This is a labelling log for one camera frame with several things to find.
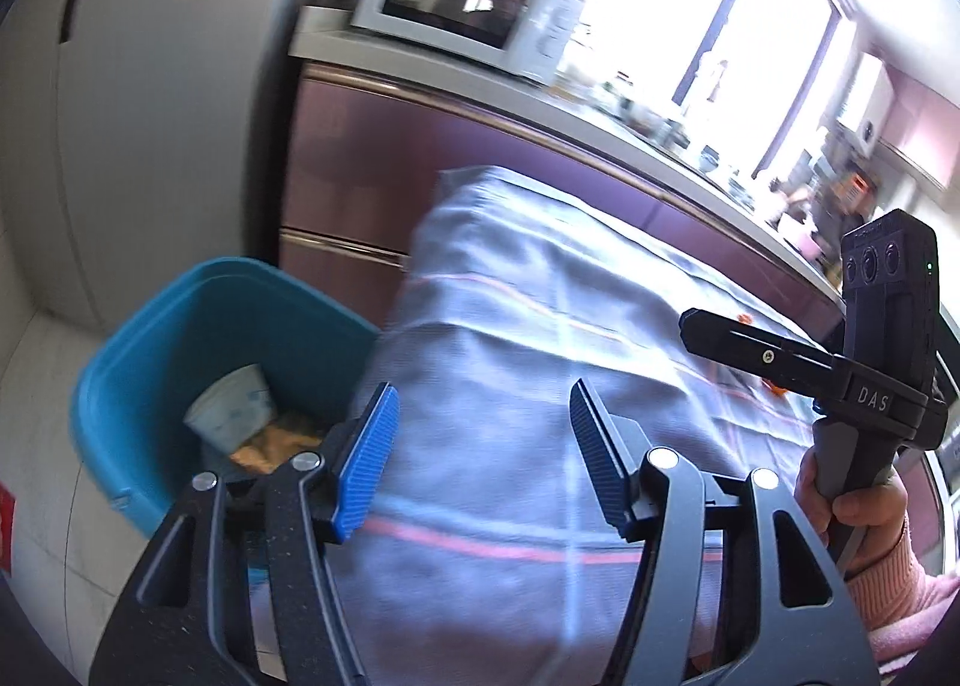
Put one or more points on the checked grey tablecloth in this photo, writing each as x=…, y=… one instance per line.
x=510, y=326

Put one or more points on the person's right hand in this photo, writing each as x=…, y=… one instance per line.
x=870, y=521

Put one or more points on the pink wall cabinet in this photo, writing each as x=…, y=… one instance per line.
x=926, y=124

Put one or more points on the red box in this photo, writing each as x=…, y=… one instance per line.
x=6, y=528

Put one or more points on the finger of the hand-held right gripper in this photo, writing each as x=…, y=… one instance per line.
x=765, y=349

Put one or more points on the metal faucet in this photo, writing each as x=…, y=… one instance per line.
x=716, y=79

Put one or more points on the purple base cabinet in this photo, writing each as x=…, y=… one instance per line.
x=450, y=146

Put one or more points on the blue plastic bin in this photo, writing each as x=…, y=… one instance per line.
x=150, y=356

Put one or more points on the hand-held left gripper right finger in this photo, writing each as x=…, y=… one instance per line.
x=600, y=453

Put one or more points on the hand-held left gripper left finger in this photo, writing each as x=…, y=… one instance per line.
x=367, y=461

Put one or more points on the orange snack wrapper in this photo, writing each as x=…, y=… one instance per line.
x=274, y=442

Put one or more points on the white water heater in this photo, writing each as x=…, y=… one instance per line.
x=862, y=101

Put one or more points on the grey refrigerator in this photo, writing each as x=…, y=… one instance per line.
x=150, y=94

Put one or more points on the white paper cup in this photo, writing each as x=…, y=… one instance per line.
x=232, y=405

